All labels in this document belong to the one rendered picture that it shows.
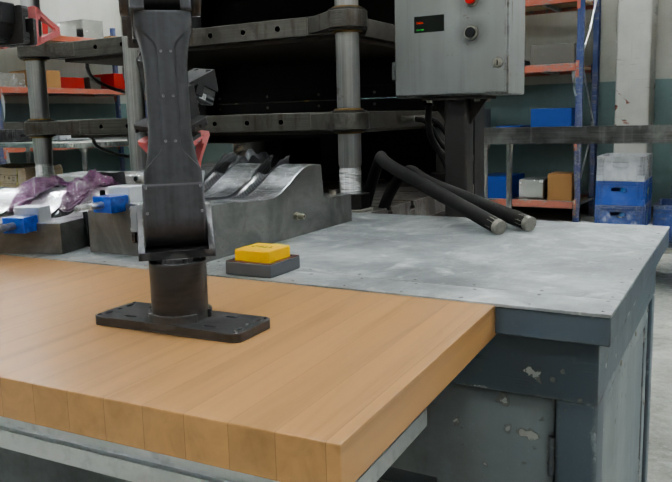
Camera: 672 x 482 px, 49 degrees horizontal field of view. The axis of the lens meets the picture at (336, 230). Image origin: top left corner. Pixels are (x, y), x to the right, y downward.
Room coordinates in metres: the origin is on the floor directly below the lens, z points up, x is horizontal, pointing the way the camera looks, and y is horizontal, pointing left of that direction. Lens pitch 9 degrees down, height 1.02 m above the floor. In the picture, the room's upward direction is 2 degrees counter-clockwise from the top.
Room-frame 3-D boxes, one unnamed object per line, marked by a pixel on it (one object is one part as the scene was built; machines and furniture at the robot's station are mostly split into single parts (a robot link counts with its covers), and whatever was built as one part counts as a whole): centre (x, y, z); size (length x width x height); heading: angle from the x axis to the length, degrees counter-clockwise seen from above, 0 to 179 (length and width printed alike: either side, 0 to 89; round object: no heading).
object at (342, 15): (2.49, 0.27, 1.20); 1.29 x 0.83 x 0.19; 61
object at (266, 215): (1.43, 0.20, 0.87); 0.50 x 0.26 x 0.14; 151
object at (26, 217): (1.25, 0.55, 0.86); 0.13 x 0.05 x 0.05; 168
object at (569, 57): (7.46, -1.54, 1.17); 2.06 x 0.65 x 2.34; 58
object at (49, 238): (1.53, 0.55, 0.86); 0.50 x 0.26 x 0.11; 168
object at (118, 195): (1.23, 0.38, 0.89); 0.13 x 0.05 x 0.05; 151
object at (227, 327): (0.80, 0.18, 0.84); 0.20 x 0.07 x 0.08; 63
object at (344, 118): (2.49, 0.27, 0.96); 1.29 x 0.83 x 0.18; 61
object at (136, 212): (0.81, 0.18, 0.90); 0.09 x 0.06 x 0.06; 104
